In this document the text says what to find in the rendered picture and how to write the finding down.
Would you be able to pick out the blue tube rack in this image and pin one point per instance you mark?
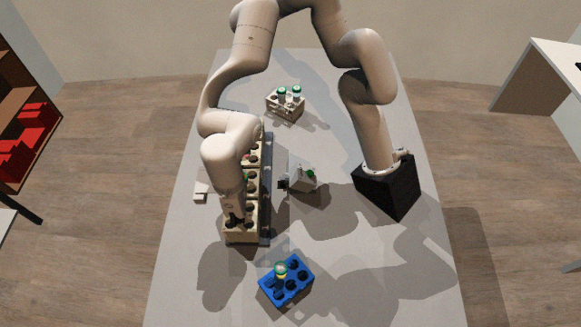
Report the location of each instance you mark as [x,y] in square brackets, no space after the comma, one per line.
[270,283]

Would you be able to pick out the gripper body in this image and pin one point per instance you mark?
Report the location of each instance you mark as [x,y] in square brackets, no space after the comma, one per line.
[235,203]

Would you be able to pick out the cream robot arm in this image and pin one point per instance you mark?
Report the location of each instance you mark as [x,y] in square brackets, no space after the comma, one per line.
[229,134]

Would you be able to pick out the green tube cap with grey dot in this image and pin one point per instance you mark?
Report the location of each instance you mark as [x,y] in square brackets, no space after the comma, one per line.
[281,269]

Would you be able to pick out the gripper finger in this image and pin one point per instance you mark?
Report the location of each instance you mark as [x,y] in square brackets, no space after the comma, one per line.
[234,220]

